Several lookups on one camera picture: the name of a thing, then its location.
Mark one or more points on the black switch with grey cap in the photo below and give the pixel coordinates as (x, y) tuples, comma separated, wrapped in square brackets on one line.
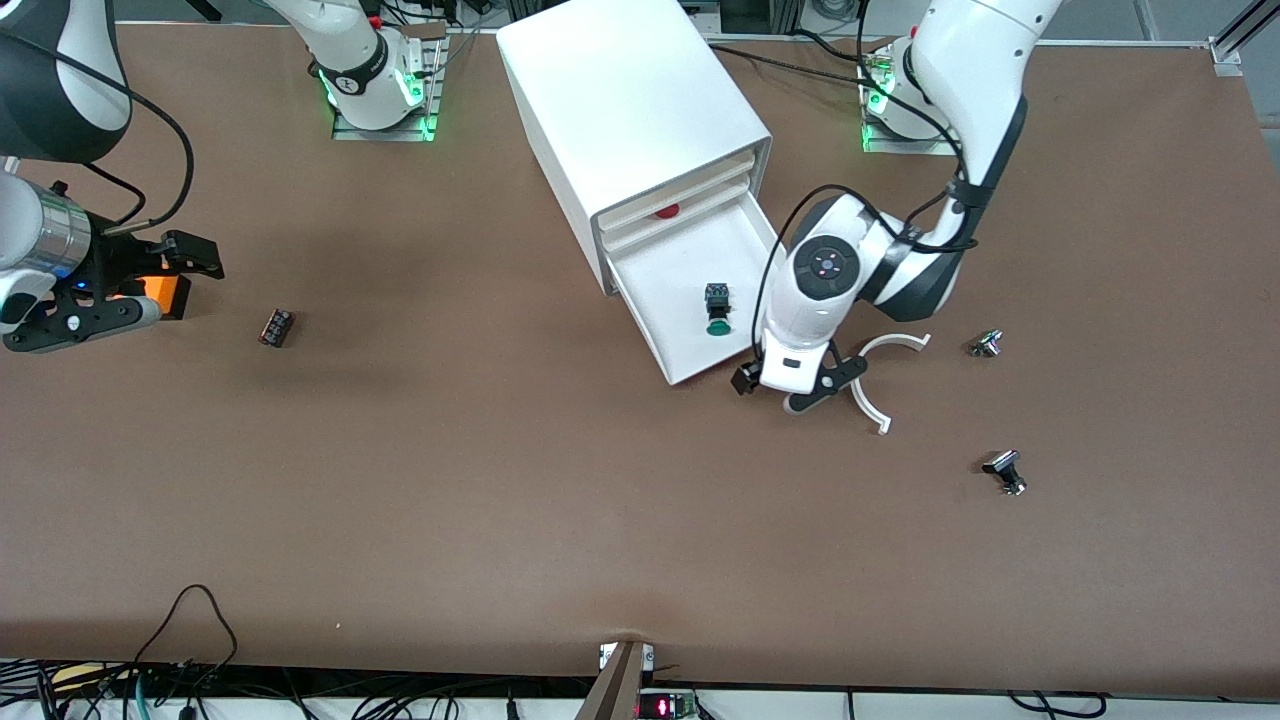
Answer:
[(1003, 465)]

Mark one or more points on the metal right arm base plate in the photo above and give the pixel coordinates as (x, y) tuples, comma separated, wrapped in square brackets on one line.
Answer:
[(385, 134)]

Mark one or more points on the red round item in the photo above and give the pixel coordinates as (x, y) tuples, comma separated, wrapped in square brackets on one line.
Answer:
[(667, 211)]

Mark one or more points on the green push button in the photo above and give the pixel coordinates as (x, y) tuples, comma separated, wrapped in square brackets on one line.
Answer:
[(717, 327)]

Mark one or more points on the orange box with black base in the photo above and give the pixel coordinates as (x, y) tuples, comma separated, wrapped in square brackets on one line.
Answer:
[(172, 295)]

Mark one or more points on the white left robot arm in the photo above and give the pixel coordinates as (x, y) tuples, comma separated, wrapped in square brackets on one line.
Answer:
[(975, 60)]

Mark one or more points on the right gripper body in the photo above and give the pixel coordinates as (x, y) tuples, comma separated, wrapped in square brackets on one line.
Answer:
[(112, 263)]

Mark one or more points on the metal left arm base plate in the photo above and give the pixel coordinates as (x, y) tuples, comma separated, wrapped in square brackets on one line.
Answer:
[(900, 147)]

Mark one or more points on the chrome T fitting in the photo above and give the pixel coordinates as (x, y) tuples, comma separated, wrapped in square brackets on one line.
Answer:
[(986, 344)]

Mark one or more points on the aluminium frame rail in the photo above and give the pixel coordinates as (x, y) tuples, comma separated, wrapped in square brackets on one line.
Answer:
[(1225, 55)]

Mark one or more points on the wooden beam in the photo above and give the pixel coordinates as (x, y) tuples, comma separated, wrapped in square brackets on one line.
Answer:
[(612, 690)]

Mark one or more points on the device with red display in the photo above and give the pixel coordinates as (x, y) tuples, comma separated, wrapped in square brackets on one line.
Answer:
[(665, 708)]

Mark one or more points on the small black terminal block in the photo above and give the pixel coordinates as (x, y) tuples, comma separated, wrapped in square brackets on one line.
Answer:
[(276, 328)]

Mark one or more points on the white semicircular bracket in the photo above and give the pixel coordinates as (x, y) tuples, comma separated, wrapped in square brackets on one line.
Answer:
[(905, 340)]

